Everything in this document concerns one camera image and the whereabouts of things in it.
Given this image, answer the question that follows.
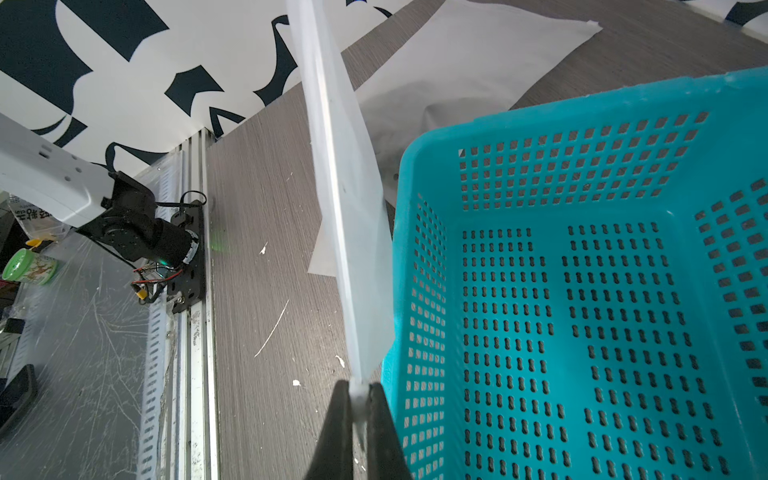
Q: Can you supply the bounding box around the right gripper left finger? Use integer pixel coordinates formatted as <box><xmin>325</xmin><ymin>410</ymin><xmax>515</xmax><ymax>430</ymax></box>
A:
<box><xmin>304</xmin><ymin>380</ymin><xmax>354</xmax><ymax>480</ymax></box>

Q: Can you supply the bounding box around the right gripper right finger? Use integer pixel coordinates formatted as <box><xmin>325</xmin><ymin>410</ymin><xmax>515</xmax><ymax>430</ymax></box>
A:
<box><xmin>367</xmin><ymin>383</ymin><xmax>412</xmax><ymax>480</ymax></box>

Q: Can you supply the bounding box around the translucent zip bag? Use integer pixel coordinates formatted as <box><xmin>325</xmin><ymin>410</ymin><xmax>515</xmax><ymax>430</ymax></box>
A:
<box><xmin>287</xmin><ymin>1</ymin><xmax>394</xmax><ymax>426</ymax></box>
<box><xmin>309</xmin><ymin>1</ymin><xmax>601</xmax><ymax>275</ymax></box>

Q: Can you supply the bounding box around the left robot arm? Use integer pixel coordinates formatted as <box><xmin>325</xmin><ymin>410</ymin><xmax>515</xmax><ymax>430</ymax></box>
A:
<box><xmin>1</xmin><ymin>115</ymin><xmax>200</xmax><ymax>269</ymax></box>

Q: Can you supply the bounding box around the green lidded jar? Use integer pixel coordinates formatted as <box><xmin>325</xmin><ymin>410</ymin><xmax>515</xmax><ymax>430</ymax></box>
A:
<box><xmin>2</xmin><ymin>249</ymin><xmax>58</xmax><ymax>285</ymax></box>

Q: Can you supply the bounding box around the aluminium frame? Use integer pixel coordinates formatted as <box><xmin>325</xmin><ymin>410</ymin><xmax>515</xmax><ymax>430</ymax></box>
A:
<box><xmin>136</xmin><ymin>128</ymin><xmax>220</xmax><ymax>480</ymax></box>

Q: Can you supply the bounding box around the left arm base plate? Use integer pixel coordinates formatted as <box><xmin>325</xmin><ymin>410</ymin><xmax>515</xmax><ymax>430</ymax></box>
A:
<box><xmin>165</xmin><ymin>200</ymin><xmax>207</xmax><ymax>314</ymax></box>

